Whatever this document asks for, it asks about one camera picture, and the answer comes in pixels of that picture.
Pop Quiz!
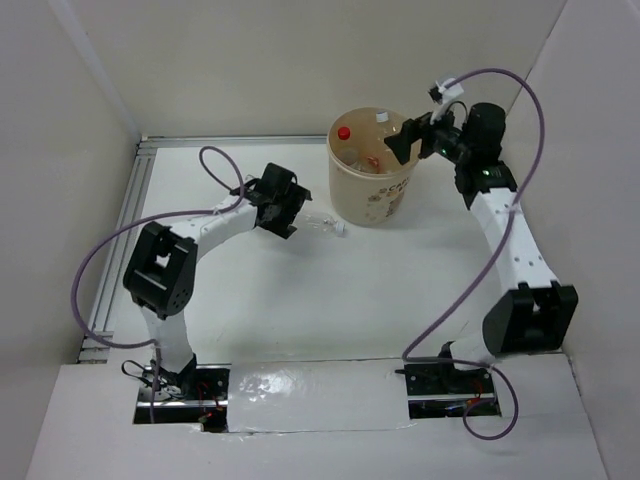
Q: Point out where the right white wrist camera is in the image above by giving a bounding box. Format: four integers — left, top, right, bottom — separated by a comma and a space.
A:
428, 75, 464, 124

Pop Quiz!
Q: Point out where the clear bottle white cap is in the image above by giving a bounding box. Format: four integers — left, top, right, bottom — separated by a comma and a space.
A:
369, 110, 399, 163

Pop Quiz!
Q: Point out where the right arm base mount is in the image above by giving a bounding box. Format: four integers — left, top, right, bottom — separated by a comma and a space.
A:
394, 363, 501, 420

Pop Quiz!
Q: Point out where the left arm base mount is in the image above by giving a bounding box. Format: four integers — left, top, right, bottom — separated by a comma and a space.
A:
153, 365, 230, 433

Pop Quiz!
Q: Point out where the crushed clear bottle blue-white cap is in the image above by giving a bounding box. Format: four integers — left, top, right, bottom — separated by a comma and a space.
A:
294, 212, 346, 238

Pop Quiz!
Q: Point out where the aluminium frame rail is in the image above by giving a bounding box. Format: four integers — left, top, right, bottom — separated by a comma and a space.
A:
69, 140, 157, 351
138, 135, 327, 150

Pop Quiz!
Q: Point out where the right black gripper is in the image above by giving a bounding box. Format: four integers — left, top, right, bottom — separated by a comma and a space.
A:
385, 99, 473, 165

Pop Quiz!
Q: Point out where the beige paper bucket bin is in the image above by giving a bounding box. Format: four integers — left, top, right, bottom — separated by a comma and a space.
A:
327, 107, 419, 226

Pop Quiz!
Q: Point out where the red cap red label bottle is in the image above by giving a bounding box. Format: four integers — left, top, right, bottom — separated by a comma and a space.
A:
336, 126, 359, 167

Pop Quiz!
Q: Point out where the red cola label bottle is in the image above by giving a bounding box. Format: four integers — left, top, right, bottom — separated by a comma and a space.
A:
356, 155, 398, 175

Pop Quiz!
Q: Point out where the aluminium frame rail back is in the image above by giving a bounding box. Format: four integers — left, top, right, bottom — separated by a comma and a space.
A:
138, 135, 327, 150

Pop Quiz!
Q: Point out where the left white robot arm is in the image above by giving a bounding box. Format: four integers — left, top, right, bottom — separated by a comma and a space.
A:
123, 163, 312, 399

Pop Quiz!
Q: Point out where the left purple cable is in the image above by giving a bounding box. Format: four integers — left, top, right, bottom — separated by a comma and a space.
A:
70, 145, 251, 426

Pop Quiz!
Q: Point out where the aluminium frame rail left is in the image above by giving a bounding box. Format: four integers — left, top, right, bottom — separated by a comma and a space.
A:
69, 140, 157, 351

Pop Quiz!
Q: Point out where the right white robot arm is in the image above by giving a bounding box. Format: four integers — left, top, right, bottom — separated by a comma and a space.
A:
384, 103, 578, 392

